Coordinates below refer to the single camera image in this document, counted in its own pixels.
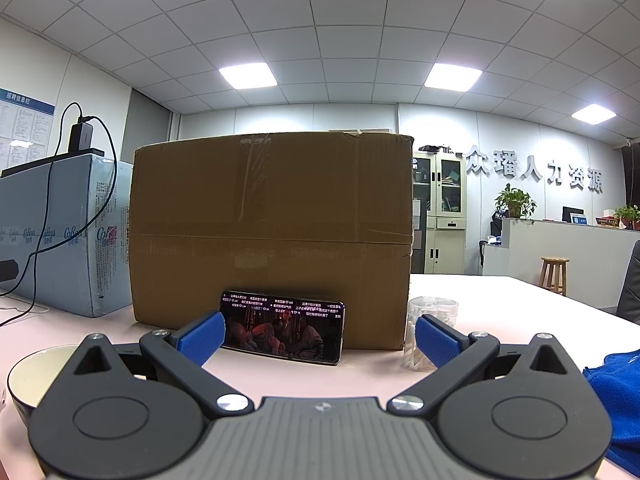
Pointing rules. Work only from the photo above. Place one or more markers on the light blue wrapped carton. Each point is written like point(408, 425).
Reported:
point(64, 233)

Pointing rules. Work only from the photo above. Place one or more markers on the black leather chair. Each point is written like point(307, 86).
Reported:
point(628, 306)

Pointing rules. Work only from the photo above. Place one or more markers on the blue wall notice board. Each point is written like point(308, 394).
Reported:
point(25, 128)

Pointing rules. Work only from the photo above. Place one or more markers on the clear cotton swab jar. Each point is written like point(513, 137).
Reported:
point(427, 346)

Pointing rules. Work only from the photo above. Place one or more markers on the blue microfibre cloth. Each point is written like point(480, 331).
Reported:
point(617, 384)

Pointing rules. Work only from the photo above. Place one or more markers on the black power adapter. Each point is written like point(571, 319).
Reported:
point(80, 136)

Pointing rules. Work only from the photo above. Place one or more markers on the computer monitor on counter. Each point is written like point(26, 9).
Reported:
point(574, 216)

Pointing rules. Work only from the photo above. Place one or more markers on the black smartphone playing video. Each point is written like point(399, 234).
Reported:
point(301, 330)

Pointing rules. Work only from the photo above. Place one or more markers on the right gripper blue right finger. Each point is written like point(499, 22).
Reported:
point(459, 360)

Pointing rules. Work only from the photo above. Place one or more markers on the large brown cardboard box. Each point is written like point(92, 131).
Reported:
point(309, 215)

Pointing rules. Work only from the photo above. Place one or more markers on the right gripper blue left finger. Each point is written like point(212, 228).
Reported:
point(178, 357)

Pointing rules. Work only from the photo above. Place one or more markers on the potted green plant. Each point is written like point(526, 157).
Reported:
point(515, 203)

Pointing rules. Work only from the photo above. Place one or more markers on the wooden stool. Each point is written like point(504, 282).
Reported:
point(553, 274)

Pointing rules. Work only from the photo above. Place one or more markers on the beige filing cabinet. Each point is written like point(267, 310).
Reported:
point(438, 210)

